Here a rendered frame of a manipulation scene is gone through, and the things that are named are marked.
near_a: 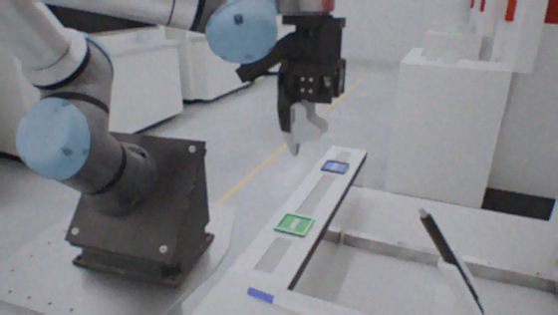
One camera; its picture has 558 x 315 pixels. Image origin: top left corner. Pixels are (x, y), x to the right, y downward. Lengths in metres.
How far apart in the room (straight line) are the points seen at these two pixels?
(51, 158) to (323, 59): 0.42
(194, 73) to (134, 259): 4.43
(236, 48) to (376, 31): 8.24
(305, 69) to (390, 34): 8.07
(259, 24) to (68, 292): 0.63
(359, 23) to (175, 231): 8.14
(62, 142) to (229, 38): 0.34
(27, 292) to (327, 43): 0.71
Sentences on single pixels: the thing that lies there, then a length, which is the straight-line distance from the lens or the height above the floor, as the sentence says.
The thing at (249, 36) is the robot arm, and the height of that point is 1.29.
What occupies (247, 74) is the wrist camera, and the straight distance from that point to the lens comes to 0.58.
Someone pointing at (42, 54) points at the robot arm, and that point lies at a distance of 0.67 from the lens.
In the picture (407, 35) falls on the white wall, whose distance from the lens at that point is 8.54.
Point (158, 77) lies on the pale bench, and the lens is 4.26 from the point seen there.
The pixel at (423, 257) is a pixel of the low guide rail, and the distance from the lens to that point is 0.85.
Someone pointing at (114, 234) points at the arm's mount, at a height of 0.91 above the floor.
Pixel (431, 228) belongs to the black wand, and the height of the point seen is 1.13.
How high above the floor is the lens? 1.33
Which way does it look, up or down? 23 degrees down
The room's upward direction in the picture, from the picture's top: straight up
